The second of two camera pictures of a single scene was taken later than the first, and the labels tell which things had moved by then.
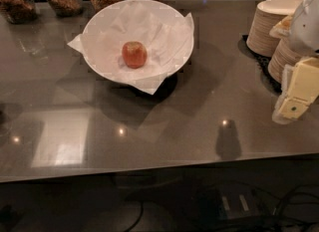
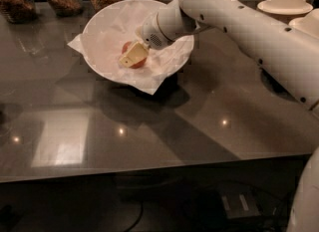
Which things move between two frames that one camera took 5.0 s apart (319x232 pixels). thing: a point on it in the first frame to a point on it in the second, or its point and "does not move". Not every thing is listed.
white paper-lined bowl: (166, 34) does not move
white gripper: (306, 27) to (151, 33)
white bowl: (166, 34) does not move
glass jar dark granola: (17, 1) does not move
